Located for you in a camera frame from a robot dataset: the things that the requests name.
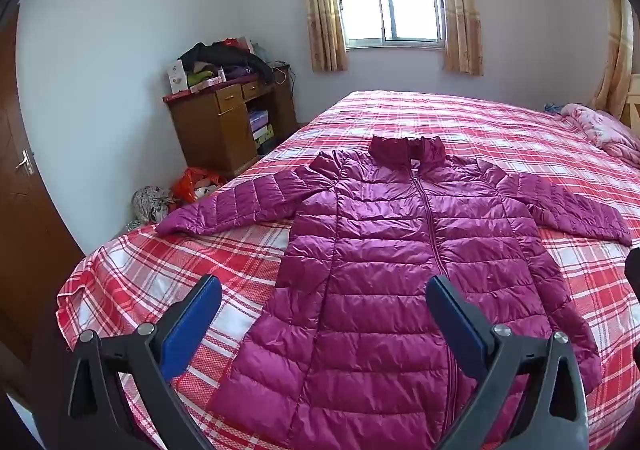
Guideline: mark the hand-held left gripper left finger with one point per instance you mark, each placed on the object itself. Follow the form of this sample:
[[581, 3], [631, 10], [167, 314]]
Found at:
[[192, 325]]

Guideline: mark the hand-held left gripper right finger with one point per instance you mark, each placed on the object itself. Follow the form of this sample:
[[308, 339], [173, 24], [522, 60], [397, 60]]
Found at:
[[460, 325]]

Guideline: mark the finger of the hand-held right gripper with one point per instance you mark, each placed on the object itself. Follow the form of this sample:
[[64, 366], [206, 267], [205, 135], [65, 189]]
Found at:
[[634, 272]]

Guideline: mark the magenta puffer jacket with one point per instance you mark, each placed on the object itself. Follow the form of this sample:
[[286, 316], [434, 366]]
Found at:
[[375, 280]]

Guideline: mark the pile of dark clothes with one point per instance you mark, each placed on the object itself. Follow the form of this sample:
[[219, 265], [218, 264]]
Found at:
[[220, 57]]

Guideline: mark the patterned grey bag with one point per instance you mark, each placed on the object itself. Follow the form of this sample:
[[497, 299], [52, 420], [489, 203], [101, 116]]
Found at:
[[150, 205]]

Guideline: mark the orange plastic bag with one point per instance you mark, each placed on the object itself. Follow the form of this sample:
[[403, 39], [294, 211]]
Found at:
[[192, 182]]

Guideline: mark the pink quilt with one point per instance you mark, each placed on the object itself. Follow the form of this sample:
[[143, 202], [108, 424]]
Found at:
[[607, 129]]

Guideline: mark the brown wooden door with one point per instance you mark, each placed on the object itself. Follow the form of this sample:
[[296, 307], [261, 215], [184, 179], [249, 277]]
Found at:
[[30, 230]]

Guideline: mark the bed with red plaid sheet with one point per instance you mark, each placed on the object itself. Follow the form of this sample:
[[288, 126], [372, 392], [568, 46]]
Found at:
[[500, 129]]

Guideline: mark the wooden desk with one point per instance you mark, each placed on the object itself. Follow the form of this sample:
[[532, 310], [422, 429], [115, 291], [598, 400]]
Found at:
[[210, 129]]

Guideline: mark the stacked boxes in desk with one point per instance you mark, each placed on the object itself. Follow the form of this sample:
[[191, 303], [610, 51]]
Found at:
[[261, 129]]

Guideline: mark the yellow curtain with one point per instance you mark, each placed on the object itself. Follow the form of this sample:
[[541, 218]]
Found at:
[[615, 54]]

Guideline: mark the white cardboard box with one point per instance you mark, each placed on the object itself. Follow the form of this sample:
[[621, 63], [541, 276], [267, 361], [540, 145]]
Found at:
[[177, 77]]

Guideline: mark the beige patterned curtain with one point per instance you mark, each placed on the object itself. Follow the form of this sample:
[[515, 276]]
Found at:
[[460, 4], [322, 4]]

